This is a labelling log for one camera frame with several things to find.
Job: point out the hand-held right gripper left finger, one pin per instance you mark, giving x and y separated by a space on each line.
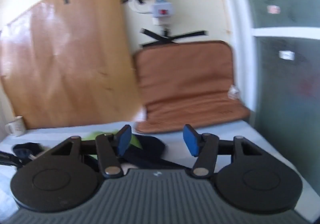
123 140

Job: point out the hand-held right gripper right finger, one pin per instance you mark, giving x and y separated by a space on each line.
191 140

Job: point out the dark knit sock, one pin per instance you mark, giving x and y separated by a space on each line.
25 151

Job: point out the green cloth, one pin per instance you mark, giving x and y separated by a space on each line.
135 141

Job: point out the navy garment with white stripes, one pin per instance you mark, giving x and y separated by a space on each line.
150 147

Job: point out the light blue striped bedsheet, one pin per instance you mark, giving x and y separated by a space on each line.
160 127

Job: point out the clear plastic wrapper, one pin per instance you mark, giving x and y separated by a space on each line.
233 92

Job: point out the brown cloth on floor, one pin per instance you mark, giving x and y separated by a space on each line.
185 76

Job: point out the white framed glass door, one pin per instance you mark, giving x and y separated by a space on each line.
282 83

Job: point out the white mug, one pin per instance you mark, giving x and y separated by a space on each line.
16 126

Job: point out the white sticker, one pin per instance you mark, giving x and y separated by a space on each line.
286 55

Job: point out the white power strip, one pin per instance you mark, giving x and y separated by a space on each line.
161 1

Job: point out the red sticker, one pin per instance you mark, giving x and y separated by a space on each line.
273 9

